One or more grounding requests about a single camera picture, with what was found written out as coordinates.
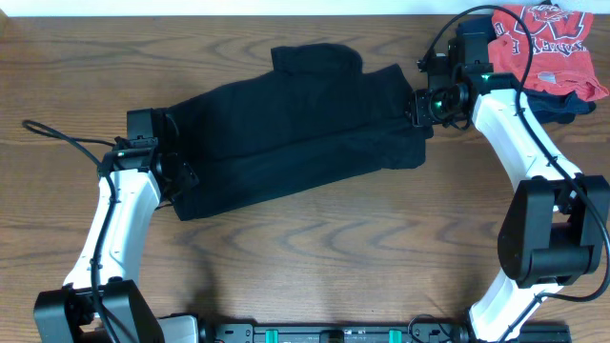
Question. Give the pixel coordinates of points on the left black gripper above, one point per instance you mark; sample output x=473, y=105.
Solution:
x=183, y=176

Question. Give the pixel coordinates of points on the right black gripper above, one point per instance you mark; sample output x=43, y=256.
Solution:
x=419, y=115

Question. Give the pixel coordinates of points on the black pants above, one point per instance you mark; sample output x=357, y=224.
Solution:
x=315, y=118

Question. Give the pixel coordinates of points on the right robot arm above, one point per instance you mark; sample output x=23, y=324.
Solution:
x=553, y=232

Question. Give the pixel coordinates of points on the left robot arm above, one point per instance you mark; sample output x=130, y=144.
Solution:
x=100, y=300

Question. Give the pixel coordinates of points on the folded navy garment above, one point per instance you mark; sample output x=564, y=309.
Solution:
x=546, y=107

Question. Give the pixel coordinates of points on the red printed t-shirt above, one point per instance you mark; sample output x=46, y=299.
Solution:
x=561, y=63

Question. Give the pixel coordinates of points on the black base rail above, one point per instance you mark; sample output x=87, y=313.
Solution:
x=417, y=332

